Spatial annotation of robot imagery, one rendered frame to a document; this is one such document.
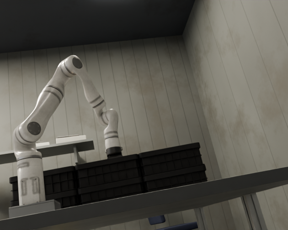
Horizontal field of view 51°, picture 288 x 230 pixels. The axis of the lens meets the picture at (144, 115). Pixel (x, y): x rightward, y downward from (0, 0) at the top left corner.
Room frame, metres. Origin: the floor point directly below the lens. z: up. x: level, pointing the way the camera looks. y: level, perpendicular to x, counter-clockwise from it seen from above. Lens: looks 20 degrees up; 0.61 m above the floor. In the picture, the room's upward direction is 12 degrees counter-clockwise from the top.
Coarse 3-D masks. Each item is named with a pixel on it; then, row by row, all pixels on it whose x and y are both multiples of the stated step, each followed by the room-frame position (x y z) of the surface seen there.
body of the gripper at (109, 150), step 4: (108, 148) 1.45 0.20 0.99; (112, 148) 1.44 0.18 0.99; (116, 148) 1.45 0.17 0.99; (120, 148) 1.47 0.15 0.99; (108, 152) 1.45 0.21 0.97; (112, 152) 1.44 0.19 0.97; (116, 152) 1.45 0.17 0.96; (120, 152) 1.46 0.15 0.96; (108, 156) 1.47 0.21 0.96; (112, 156) 1.47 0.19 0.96; (116, 156) 1.47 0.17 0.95; (120, 156) 1.47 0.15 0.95
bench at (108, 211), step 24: (168, 192) 0.93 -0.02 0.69; (192, 192) 0.94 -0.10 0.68; (216, 192) 0.95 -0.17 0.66; (240, 192) 1.23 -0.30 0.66; (24, 216) 0.86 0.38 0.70; (48, 216) 0.87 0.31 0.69; (72, 216) 0.88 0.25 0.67; (96, 216) 0.89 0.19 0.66; (120, 216) 1.19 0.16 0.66; (144, 216) 1.90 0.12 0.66
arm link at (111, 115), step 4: (108, 112) 1.43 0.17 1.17; (112, 112) 1.44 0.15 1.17; (116, 112) 1.46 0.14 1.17; (108, 116) 1.43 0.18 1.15; (112, 116) 1.44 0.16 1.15; (116, 116) 1.46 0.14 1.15; (108, 120) 1.45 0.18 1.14; (112, 120) 1.44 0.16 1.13; (116, 120) 1.46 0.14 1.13; (108, 124) 1.44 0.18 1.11; (112, 124) 1.44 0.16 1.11; (116, 124) 1.46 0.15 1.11; (108, 128) 1.44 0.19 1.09; (112, 128) 1.45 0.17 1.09; (116, 128) 1.47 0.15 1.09; (104, 132) 1.46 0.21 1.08; (108, 132) 1.45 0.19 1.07; (112, 132) 1.45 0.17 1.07; (116, 132) 1.46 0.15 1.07; (104, 136) 1.47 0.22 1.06; (108, 136) 1.45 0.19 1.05; (112, 136) 1.45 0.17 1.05; (116, 136) 1.46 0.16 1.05
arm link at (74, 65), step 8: (72, 56) 1.25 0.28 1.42; (72, 64) 1.25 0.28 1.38; (80, 64) 1.28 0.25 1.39; (72, 72) 1.28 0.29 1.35; (80, 72) 1.29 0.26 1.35; (88, 80) 1.33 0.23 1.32; (88, 88) 1.34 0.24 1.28; (88, 96) 1.37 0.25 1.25; (96, 96) 1.38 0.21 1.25; (96, 104) 1.40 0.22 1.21
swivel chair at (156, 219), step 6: (156, 216) 3.87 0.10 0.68; (162, 216) 3.78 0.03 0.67; (150, 222) 4.12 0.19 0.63; (156, 222) 3.93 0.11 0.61; (162, 222) 3.79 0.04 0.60; (192, 222) 3.76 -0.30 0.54; (162, 228) 3.85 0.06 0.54; (168, 228) 3.62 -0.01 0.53; (174, 228) 3.65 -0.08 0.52; (180, 228) 3.67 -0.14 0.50; (186, 228) 3.70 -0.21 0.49; (192, 228) 3.73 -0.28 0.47
